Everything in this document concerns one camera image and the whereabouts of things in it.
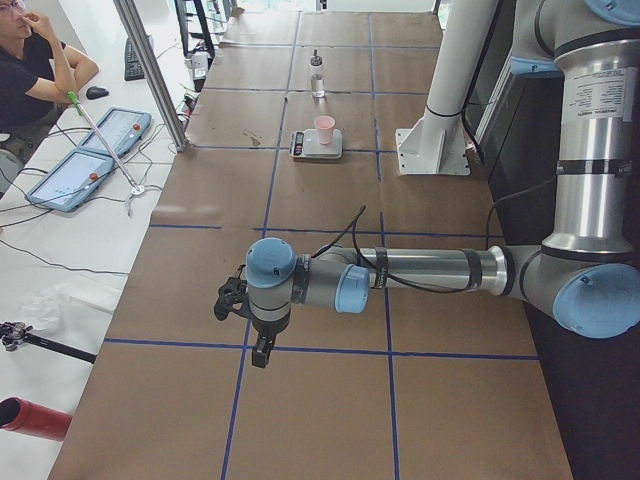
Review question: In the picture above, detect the near blue teach pendant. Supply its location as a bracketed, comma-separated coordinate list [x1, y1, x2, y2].
[25, 148, 115, 213]

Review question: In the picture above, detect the white digital kitchen scale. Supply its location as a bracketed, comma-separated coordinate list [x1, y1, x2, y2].
[289, 129, 343, 160]

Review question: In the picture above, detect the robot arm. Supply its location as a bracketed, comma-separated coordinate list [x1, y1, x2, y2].
[213, 1, 639, 368]

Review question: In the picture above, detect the blue teach pendant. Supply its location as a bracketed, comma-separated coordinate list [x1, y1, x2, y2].
[96, 107, 152, 158]
[25, 148, 115, 213]

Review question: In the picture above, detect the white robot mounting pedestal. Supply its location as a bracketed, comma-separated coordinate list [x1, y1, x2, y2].
[395, 0, 499, 176]

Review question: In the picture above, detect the black tripod rod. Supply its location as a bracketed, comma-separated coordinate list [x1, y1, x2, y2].
[1, 322, 97, 364]

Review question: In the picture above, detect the red cylinder tube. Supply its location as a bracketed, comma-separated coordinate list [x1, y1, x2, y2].
[1, 397, 72, 441]

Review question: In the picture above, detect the glass sauce bottle metal spout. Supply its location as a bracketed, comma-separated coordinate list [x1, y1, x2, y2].
[309, 49, 325, 98]

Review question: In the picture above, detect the green-handled metal grabber stick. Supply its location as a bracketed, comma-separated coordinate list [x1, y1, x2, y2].
[67, 91, 145, 196]

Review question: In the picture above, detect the black keyboard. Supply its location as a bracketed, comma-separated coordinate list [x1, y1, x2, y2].
[124, 38, 145, 81]

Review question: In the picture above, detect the black computer mouse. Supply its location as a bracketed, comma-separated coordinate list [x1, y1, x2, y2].
[85, 86, 109, 100]

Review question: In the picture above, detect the crumpled clear plastic bag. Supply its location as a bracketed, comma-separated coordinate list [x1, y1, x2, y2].
[16, 284, 69, 333]

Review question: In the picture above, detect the seated person in black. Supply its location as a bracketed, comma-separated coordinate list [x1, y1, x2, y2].
[1, 1, 99, 165]

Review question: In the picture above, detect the pink paper cup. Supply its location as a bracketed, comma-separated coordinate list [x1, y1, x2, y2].
[314, 115, 335, 145]

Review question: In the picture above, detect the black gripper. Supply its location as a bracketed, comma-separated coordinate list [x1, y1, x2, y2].
[213, 265, 277, 369]

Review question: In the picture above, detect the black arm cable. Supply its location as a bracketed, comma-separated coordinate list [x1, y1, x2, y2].
[309, 174, 559, 294]

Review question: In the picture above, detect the far blue teach pendant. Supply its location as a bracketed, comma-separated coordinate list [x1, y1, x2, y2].
[96, 107, 152, 158]

